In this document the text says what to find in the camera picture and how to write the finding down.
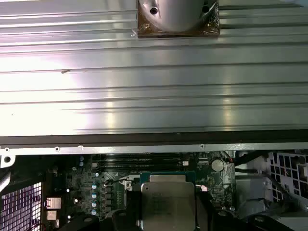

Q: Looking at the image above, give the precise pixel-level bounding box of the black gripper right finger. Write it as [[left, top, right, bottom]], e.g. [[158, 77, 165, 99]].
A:
[[195, 192, 284, 231]]

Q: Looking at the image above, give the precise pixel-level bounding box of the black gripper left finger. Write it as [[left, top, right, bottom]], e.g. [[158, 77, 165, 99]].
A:
[[57, 190, 142, 231]]

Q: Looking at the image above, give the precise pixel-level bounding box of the silver CPU plate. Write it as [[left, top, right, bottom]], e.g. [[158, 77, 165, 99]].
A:
[[140, 171, 196, 231]]

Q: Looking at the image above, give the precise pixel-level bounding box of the black RAM slot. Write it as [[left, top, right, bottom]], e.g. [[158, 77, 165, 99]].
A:
[[98, 167, 185, 172], [98, 163, 185, 167], [98, 158, 185, 163], [98, 154, 185, 158]]

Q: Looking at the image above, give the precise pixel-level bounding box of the silver coin battery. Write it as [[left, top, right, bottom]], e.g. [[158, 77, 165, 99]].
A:
[[211, 159, 225, 172]]

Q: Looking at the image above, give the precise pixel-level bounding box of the green motherboard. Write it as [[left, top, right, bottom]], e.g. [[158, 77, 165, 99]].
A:
[[44, 151, 236, 231]]

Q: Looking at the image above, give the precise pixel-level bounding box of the black open PC case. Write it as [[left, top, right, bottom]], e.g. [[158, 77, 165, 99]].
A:
[[0, 132, 308, 231]]

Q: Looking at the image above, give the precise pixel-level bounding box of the square brown base plate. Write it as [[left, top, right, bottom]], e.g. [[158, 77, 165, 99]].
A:
[[136, 0, 221, 39]]

